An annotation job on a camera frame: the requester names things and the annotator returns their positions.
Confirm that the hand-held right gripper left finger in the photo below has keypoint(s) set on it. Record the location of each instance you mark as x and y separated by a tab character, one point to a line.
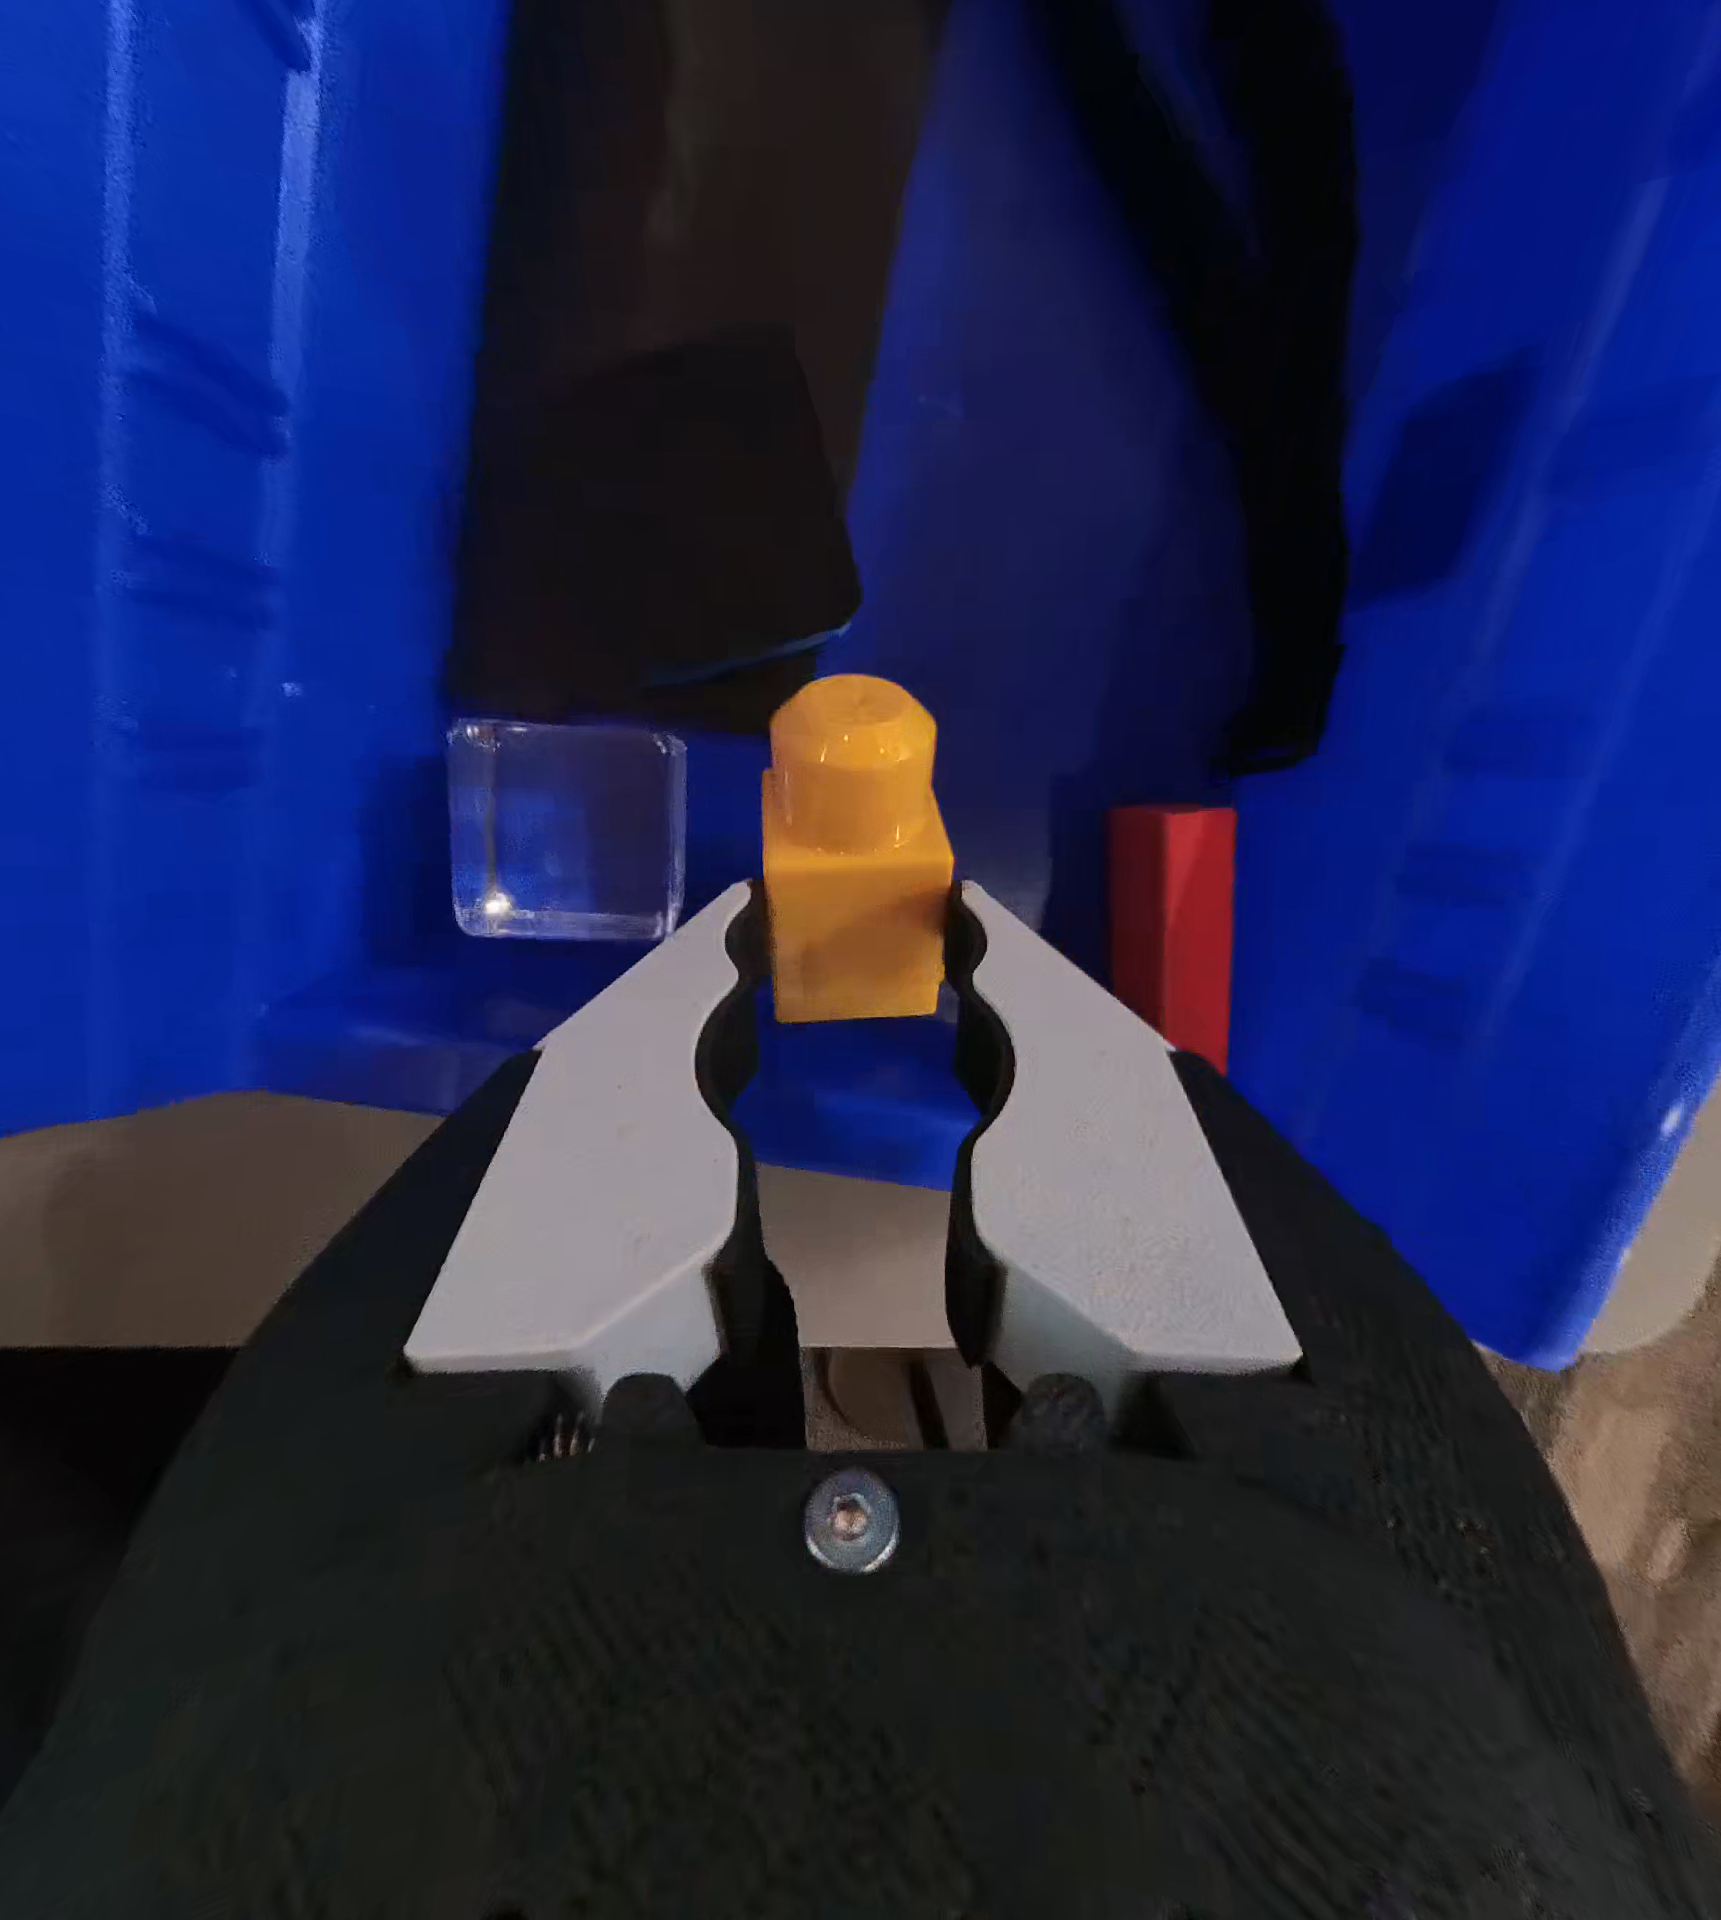
591	1201

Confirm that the large blue storage bin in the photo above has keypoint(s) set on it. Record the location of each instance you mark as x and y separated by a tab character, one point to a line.
125	601

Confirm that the orange toy brick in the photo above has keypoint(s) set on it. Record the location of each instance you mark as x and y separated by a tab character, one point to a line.
852	870

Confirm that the red wooden block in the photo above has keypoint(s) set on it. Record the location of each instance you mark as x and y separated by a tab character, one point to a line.
1174	931

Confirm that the clear acrylic block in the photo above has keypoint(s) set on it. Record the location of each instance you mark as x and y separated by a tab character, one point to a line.
566	832

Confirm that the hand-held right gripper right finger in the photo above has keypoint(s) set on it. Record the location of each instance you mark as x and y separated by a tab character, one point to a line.
1114	1201

